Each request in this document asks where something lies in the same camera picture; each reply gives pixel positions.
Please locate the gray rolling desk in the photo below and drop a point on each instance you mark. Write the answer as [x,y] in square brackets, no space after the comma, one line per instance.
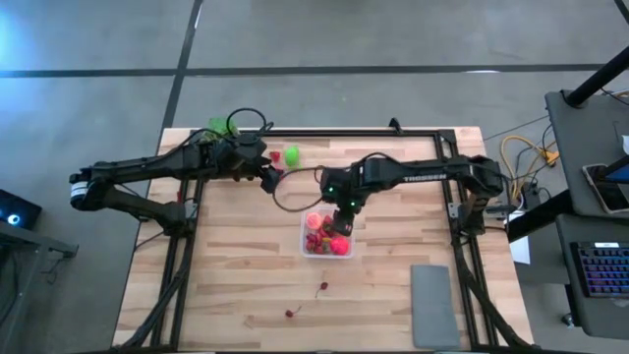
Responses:
[604,314]

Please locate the potted succulent, patterned pot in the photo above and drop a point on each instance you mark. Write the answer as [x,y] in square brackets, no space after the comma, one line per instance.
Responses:
[216,125]

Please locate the black power box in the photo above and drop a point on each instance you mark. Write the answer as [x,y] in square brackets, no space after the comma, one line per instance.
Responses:
[531,194]

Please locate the tablet with dark screen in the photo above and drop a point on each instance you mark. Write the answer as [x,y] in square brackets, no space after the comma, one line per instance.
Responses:
[607,192]

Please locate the red toy cherry with stem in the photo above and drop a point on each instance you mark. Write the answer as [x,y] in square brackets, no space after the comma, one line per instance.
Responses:
[290,312]
[323,285]

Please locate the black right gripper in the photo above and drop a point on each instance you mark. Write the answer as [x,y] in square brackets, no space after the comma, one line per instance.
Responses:
[344,187]

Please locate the silver mounting bracket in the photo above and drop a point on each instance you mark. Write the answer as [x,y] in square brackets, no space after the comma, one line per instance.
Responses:
[453,210]

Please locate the green toy lime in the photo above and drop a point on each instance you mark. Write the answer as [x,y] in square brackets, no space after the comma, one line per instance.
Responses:
[293,155]

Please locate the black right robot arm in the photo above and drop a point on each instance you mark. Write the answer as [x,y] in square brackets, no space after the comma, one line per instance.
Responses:
[422,174]

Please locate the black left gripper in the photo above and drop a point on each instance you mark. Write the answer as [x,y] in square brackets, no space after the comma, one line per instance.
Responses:
[241,152]

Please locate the backlit black keyboard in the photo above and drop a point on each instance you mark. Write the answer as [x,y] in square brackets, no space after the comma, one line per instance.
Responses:
[604,270]

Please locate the black caster wheel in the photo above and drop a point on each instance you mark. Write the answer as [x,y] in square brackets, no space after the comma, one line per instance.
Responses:
[567,319]

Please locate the black desk beam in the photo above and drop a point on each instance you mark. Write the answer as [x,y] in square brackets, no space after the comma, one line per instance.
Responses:
[535,216]

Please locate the clear plastic tupperware container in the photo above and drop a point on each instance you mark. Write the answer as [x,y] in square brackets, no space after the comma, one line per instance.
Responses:
[303,211]

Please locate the gray desk top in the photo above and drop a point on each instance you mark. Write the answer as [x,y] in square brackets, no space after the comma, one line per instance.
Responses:
[580,133]

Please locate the white paper sheet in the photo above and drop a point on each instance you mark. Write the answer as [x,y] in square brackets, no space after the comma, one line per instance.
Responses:
[521,251]

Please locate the black aluminium table frame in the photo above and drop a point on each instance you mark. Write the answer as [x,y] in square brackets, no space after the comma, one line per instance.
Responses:
[344,133]

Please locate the black round pole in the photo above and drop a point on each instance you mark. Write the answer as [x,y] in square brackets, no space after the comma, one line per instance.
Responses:
[594,78]

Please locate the small black clamp mount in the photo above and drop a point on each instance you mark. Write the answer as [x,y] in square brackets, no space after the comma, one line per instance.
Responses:
[394,125]

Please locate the peach coloured toy fruit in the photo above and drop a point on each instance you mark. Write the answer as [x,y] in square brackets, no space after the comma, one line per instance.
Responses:
[314,220]

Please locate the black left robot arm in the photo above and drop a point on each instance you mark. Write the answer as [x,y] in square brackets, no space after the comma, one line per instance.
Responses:
[147,162]

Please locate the black metal stand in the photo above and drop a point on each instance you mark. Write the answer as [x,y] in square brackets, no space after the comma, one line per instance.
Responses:
[29,239]

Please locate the gray rectangular mat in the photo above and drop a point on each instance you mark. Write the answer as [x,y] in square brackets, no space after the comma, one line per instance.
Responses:
[435,307]

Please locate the black device with blue light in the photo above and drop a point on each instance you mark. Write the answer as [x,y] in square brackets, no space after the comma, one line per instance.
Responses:
[24,209]

